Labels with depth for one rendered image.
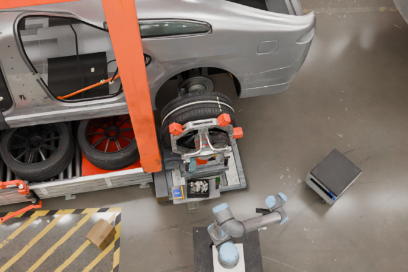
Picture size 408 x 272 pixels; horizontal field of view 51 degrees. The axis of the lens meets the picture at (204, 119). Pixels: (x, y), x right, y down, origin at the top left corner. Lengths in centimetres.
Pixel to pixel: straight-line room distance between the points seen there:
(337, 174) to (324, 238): 64
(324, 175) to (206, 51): 174
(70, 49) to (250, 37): 189
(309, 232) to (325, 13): 302
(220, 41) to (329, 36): 268
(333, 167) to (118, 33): 271
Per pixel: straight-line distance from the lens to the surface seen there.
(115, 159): 411
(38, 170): 424
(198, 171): 435
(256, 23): 341
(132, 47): 250
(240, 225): 311
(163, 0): 326
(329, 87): 532
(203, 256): 394
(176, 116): 355
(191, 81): 390
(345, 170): 441
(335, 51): 569
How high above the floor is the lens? 414
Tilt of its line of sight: 59 degrees down
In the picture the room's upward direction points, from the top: 2 degrees clockwise
